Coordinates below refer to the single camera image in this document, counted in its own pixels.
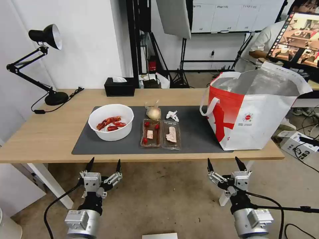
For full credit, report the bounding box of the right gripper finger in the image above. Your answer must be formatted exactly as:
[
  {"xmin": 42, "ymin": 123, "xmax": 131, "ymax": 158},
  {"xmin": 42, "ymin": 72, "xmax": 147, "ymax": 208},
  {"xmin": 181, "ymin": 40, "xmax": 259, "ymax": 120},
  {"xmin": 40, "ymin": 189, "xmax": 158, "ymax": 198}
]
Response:
[
  {"xmin": 235, "ymin": 156, "xmax": 251, "ymax": 178},
  {"xmin": 207, "ymin": 158, "xmax": 226, "ymax": 187}
]

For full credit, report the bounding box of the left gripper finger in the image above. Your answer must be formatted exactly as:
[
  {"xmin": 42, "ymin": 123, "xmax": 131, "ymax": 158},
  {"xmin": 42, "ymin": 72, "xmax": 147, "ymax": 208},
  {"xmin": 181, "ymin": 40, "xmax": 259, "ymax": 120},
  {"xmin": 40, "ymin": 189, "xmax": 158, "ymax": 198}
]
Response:
[
  {"xmin": 104, "ymin": 159, "xmax": 123, "ymax": 191},
  {"xmin": 79, "ymin": 157, "xmax": 95, "ymax": 178}
]

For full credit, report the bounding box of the red and white takeout bag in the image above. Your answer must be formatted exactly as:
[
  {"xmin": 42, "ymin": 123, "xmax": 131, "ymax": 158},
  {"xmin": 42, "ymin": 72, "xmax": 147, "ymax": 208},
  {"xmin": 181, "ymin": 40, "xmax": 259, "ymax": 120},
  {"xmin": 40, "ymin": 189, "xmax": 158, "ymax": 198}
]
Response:
[{"xmin": 199, "ymin": 61, "xmax": 313, "ymax": 151}]

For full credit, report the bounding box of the clear plastic bag with food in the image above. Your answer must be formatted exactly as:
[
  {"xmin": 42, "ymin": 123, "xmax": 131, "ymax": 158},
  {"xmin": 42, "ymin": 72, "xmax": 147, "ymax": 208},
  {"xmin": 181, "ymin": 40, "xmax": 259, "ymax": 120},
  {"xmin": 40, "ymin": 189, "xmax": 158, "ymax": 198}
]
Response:
[{"xmin": 144, "ymin": 99, "xmax": 162, "ymax": 120}]

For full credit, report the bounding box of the white plastic bag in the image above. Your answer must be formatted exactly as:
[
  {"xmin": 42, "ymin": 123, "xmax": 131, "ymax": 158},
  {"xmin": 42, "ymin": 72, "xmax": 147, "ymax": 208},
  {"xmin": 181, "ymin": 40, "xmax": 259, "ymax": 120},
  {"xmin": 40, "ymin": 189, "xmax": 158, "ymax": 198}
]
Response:
[{"xmin": 155, "ymin": 72, "xmax": 171, "ymax": 88}]

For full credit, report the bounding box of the white table leg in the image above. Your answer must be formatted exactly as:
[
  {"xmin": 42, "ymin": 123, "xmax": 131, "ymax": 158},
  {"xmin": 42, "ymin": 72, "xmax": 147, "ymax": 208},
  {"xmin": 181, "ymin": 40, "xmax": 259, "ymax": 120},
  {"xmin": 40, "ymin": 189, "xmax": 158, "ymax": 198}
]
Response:
[
  {"xmin": 27, "ymin": 163, "xmax": 73, "ymax": 209},
  {"xmin": 219, "ymin": 160, "xmax": 255, "ymax": 206}
]

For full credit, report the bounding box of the white round bowl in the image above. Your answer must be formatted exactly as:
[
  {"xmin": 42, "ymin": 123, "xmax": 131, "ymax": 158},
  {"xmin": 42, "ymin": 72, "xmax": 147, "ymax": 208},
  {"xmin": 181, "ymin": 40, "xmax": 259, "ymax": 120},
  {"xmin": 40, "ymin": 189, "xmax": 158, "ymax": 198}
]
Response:
[{"xmin": 88, "ymin": 104, "xmax": 135, "ymax": 142}]

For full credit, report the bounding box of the dark grey table mat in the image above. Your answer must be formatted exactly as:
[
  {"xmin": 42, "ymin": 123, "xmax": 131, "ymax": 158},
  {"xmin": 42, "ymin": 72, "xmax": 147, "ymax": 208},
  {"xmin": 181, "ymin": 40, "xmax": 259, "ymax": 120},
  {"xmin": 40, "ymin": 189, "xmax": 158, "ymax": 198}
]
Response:
[{"xmin": 71, "ymin": 106, "xmax": 234, "ymax": 155}]

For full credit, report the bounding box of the red crayfish shell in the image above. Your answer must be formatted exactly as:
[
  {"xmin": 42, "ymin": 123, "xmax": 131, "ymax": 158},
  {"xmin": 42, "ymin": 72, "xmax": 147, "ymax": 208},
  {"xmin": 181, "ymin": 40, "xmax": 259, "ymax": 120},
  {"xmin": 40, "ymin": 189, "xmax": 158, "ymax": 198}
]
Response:
[
  {"xmin": 96, "ymin": 115, "xmax": 122, "ymax": 130},
  {"xmin": 107, "ymin": 121, "xmax": 127, "ymax": 132}
]

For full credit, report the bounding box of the clear tray with red sauce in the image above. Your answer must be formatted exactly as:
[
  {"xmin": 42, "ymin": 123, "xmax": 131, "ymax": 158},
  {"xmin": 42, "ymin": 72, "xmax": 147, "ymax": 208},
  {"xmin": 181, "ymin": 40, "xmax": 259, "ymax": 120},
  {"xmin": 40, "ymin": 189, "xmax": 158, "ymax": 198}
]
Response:
[{"xmin": 140, "ymin": 119, "xmax": 162, "ymax": 148}]

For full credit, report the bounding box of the clear plastic tray lid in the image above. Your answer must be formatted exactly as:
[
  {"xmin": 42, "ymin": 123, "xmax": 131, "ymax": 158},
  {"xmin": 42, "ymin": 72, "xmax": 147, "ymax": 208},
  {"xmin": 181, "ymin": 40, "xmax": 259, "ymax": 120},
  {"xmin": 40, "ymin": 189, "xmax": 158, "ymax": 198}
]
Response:
[{"xmin": 161, "ymin": 120, "xmax": 182, "ymax": 151}]

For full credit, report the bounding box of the white printed cardboard box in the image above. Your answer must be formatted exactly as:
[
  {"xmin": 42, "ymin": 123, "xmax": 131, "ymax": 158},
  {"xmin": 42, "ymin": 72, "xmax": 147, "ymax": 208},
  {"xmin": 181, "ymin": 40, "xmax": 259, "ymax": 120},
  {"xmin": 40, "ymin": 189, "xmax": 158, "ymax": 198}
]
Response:
[{"xmin": 278, "ymin": 130, "xmax": 319, "ymax": 163}]

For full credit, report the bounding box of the long pink paper scrap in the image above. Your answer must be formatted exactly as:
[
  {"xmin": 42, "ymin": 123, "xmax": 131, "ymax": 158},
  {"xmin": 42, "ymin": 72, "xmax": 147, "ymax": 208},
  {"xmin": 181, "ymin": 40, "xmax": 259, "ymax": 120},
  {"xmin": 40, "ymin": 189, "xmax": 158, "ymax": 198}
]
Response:
[{"xmin": 165, "ymin": 126, "xmax": 177, "ymax": 143}]

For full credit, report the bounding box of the white robot front shell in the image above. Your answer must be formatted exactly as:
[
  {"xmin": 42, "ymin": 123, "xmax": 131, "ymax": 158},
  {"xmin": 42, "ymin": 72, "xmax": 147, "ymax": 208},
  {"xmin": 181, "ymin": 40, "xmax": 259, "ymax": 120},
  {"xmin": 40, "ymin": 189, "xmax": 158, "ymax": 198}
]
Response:
[{"xmin": 142, "ymin": 232, "xmax": 179, "ymax": 239}]

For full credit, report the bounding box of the crumpled white tissue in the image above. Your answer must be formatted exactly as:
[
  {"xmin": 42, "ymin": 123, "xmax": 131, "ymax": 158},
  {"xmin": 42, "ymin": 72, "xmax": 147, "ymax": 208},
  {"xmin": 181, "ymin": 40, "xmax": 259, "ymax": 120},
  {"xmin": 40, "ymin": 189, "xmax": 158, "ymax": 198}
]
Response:
[{"xmin": 165, "ymin": 110, "xmax": 181, "ymax": 122}]

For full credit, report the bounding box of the black desk lamp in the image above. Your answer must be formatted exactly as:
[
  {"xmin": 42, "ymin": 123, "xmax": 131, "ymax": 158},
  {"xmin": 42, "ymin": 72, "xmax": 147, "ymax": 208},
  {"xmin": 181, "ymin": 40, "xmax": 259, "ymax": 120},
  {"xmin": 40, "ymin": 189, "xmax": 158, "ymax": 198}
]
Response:
[{"xmin": 6, "ymin": 24, "xmax": 69, "ymax": 106}]

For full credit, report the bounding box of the black tissue box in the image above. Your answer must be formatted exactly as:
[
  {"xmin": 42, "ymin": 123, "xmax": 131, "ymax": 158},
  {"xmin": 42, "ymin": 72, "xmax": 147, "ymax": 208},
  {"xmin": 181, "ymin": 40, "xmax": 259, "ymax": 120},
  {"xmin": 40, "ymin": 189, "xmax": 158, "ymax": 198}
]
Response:
[{"xmin": 104, "ymin": 77, "xmax": 135, "ymax": 97}]

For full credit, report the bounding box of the black light tripod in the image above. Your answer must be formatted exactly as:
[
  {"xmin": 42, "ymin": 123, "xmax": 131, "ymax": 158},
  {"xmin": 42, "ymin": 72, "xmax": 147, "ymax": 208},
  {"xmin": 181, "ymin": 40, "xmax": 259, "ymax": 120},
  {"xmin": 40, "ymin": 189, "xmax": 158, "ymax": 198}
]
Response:
[{"xmin": 171, "ymin": 37, "xmax": 193, "ymax": 88}]

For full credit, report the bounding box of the small red box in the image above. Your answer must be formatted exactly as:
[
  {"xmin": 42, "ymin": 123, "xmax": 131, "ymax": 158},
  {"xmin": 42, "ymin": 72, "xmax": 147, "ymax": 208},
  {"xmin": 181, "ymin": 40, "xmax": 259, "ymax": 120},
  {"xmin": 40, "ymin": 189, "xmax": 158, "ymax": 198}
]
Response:
[{"xmin": 148, "ymin": 56, "xmax": 158, "ymax": 73}]

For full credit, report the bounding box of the computer monitor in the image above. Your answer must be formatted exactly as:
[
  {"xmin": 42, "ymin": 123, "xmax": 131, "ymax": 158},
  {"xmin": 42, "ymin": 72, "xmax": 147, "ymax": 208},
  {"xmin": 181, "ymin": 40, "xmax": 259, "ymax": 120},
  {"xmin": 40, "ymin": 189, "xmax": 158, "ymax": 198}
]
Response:
[{"xmin": 265, "ymin": 4, "xmax": 319, "ymax": 68}]

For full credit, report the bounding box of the white whiteboard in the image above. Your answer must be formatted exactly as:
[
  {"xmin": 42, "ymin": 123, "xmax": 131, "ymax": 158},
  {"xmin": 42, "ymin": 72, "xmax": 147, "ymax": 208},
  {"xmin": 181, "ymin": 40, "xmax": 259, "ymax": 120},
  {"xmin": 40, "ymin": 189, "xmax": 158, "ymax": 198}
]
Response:
[{"xmin": 190, "ymin": 0, "xmax": 291, "ymax": 34}]

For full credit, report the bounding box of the white softbox light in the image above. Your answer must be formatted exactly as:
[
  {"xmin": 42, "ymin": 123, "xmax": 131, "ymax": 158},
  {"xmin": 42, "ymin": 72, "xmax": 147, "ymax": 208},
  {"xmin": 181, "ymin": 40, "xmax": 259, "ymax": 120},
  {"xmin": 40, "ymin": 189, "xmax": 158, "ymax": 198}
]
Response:
[{"xmin": 155, "ymin": 0, "xmax": 193, "ymax": 40}]

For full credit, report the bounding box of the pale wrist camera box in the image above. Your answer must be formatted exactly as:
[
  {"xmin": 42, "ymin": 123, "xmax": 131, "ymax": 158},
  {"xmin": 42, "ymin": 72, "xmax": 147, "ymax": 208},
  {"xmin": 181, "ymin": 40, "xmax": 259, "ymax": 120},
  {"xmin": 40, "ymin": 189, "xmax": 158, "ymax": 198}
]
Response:
[
  {"xmin": 84, "ymin": 172, "xmax": 102, "ymax": 193},
  {"xmin": 231, "ymin": 171, "xmax": 250, "ymax": 193}
]

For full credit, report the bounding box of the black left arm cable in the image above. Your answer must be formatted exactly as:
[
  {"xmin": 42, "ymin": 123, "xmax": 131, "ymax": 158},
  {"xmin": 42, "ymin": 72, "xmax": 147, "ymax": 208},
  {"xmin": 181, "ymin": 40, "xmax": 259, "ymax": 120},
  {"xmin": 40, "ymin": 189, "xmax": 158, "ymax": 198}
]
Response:
[{"xmin": 44, "ymin": 184, "xmax": 86, "ymax": 239}]

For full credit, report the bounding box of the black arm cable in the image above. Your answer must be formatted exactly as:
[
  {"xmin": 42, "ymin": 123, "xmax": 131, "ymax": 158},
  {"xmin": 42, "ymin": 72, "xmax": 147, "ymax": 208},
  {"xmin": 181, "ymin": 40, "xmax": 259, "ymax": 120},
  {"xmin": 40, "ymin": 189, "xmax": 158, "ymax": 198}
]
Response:
[
  {"xmin": 44, "ymin": 184, "xmax": 86, "ymax": 239},
  {"xmin": 245, "ymin": 191, "xmax": 319, "ymax": 239}
]

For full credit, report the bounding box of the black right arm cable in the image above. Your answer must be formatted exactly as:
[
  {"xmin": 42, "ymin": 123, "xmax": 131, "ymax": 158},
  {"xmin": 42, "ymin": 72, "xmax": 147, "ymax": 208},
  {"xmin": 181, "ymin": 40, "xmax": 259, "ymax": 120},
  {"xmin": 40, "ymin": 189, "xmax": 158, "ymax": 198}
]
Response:
[{"xmin": 245, "ymin": 191, "xmax": 319, "ymax": 239}]

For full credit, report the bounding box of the black lamp power cable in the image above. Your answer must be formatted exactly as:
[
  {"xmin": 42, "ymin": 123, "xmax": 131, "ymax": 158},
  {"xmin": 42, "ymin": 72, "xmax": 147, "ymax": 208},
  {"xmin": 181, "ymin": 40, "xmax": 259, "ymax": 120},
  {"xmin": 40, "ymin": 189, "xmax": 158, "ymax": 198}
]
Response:
[{"xmin": 31, "ymin": 86, "xmax": 84, "ymax": 115}]

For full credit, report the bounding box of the black metal frame stand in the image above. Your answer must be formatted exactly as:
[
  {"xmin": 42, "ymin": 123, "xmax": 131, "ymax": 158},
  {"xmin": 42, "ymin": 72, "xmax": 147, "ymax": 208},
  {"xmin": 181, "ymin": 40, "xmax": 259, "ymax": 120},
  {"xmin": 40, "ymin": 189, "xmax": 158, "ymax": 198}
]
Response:
[{"xmin": 126, "ymin": 0, "xmax": 153, "ymax": 89}]

